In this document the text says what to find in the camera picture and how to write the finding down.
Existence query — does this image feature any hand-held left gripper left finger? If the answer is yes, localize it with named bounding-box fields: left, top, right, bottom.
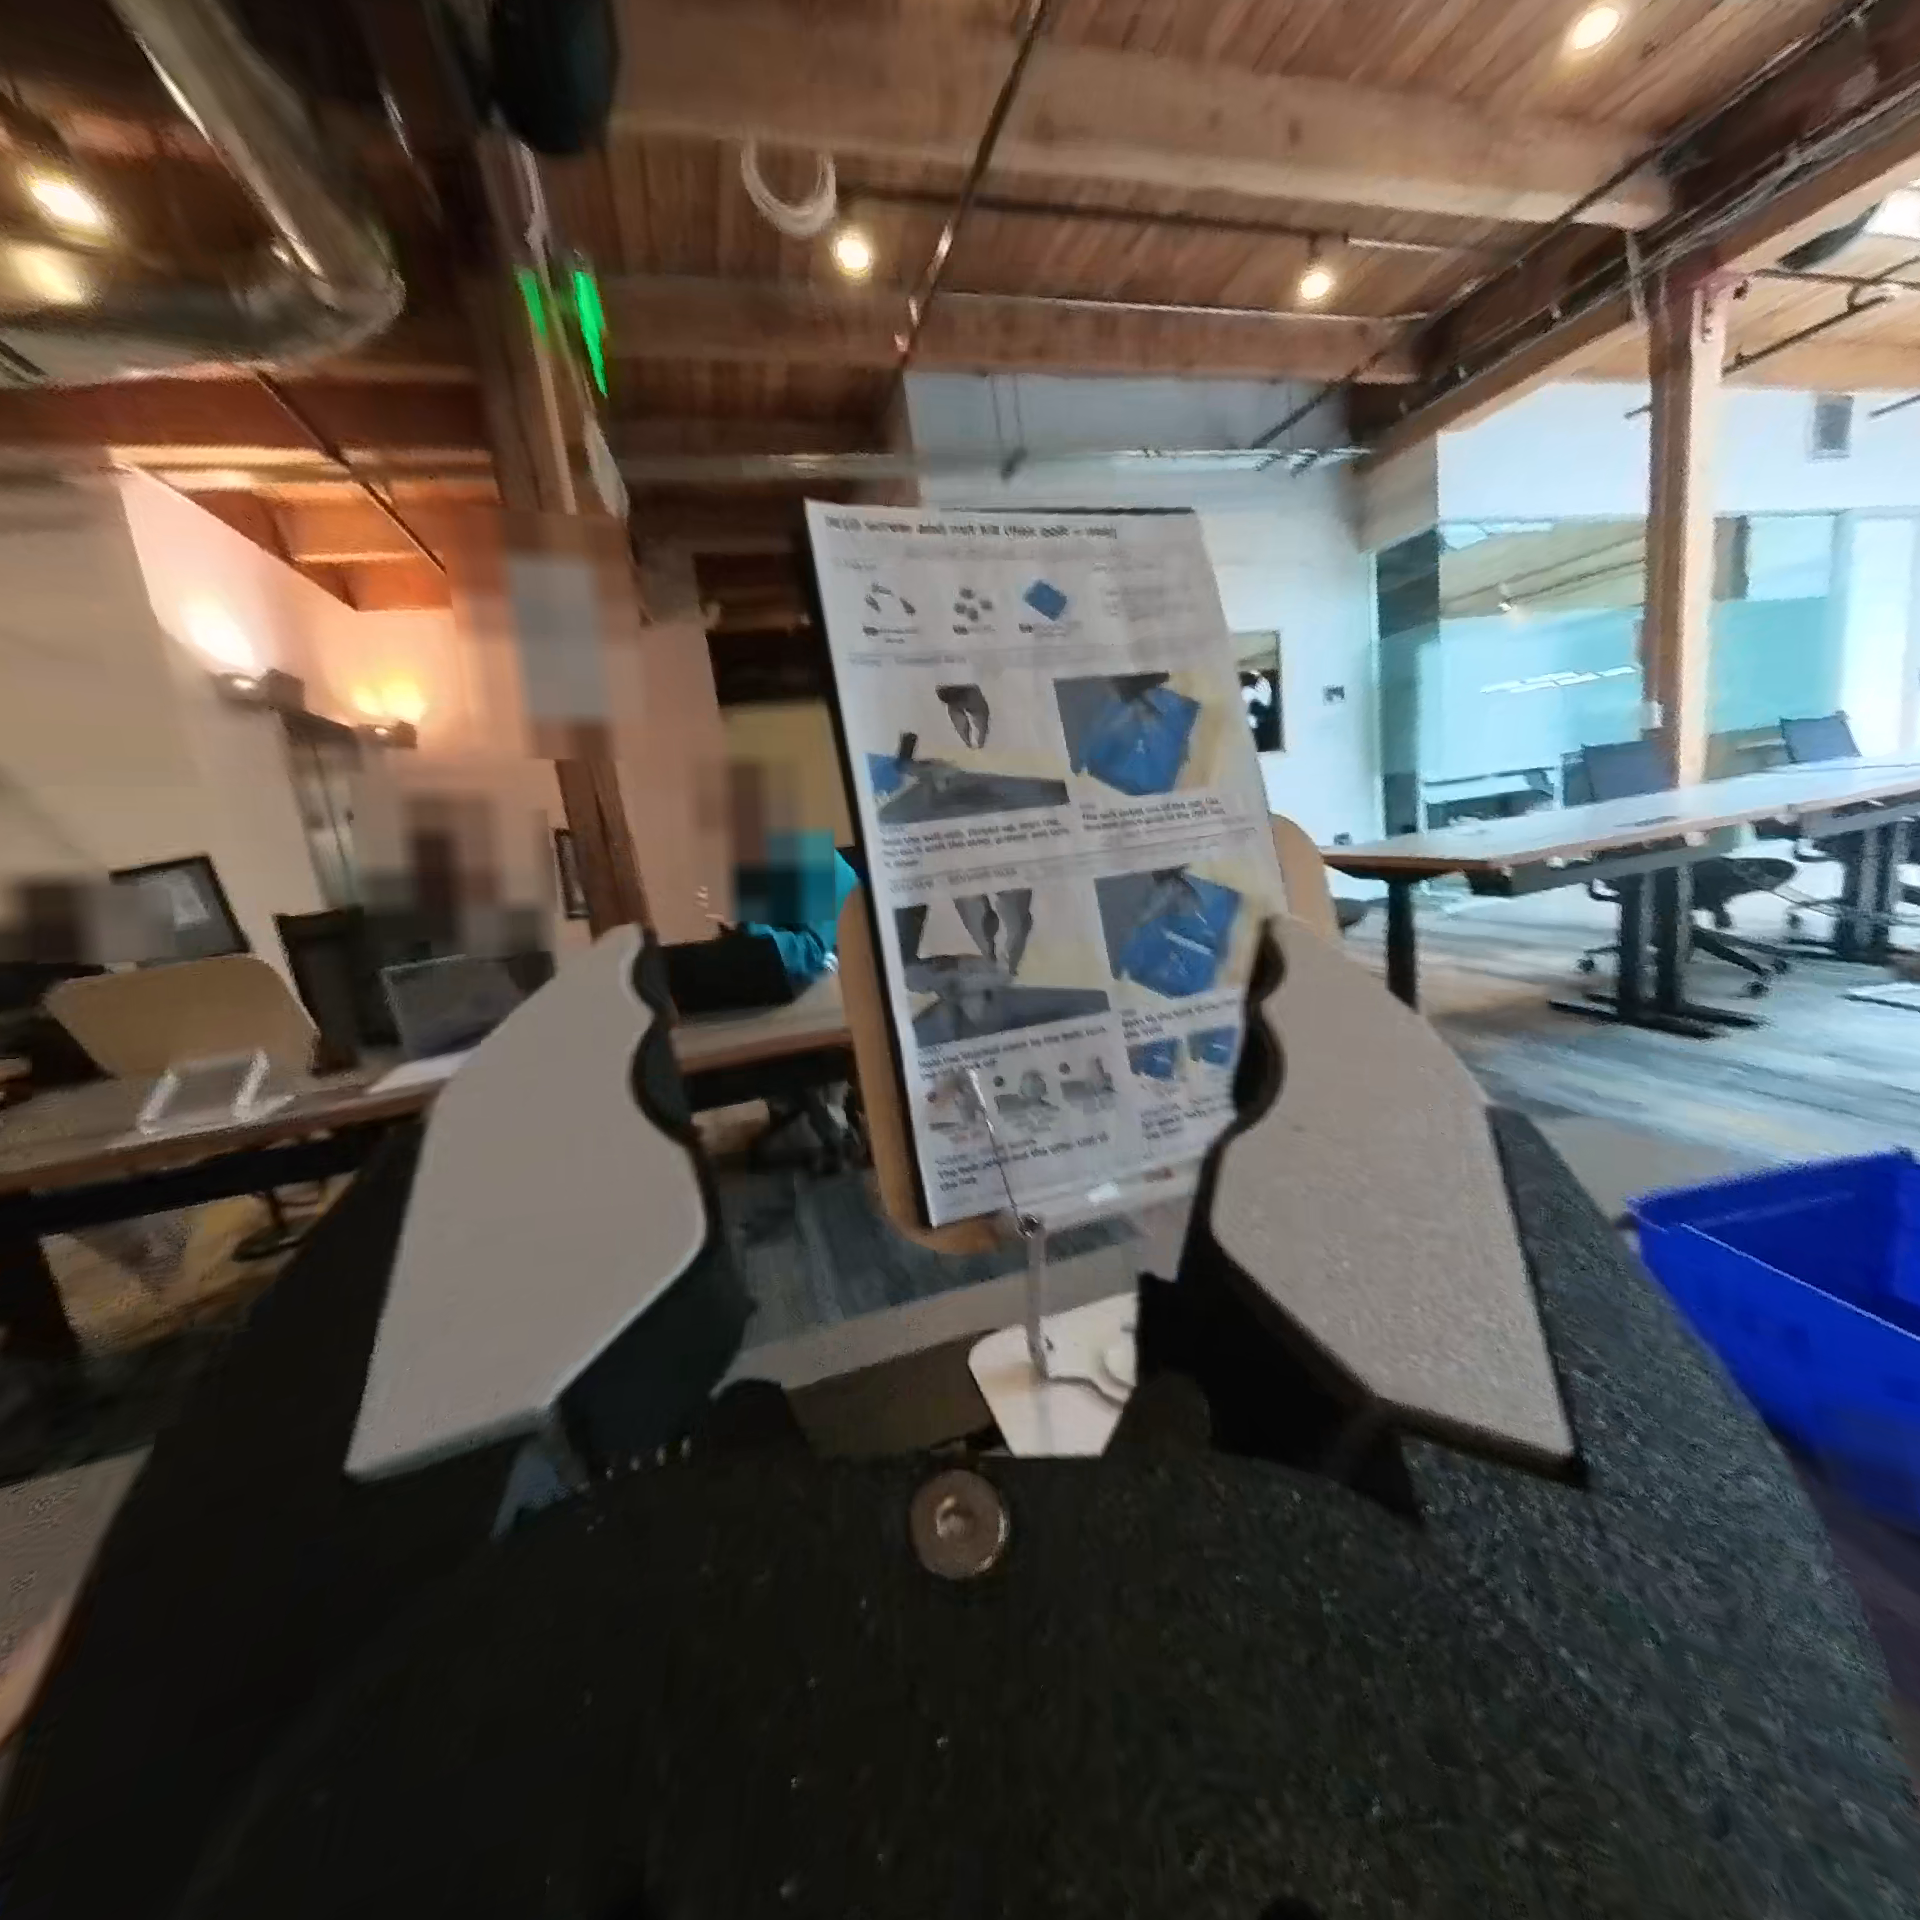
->
left=343, top=922, right=756, bottom=1481

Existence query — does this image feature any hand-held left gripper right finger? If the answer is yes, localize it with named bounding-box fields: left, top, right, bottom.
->
left=1136, top=914, right=1580, bottom=1521

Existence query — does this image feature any blue divided plastic bin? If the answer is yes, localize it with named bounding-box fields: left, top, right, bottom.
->
left=1624, top=1147, right=1920, bottom=1533

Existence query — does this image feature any clear acrylic stand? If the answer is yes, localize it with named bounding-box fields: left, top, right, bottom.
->
left=134, top=1051, right=295, bottom=1135

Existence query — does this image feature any grey desk with wooden edge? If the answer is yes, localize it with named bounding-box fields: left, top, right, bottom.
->
left=0, top=974, right=859, bottom=1369

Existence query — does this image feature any long wooden-edged desk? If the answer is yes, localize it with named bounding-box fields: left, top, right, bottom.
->
left=1316, top=756, right=1920, bottom=1041

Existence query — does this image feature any black office chair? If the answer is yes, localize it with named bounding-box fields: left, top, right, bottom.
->
left=1597, top=852, right=1803, bottom=1000

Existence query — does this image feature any instruction sheet sign stand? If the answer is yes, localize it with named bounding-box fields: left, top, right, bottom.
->
left=802, top=503, right=1296, bottom=1460

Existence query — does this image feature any green exit sign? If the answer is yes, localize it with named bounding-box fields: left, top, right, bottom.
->
left=511, top=255, right=619, bottom=400

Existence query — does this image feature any wooden support post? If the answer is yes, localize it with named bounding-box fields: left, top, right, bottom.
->
left=1643, top=284, right=1729, bottom=783

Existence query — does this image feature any silver ventilation duct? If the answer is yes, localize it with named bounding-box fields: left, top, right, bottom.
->
left=0, top=0, right=409, bottom=378

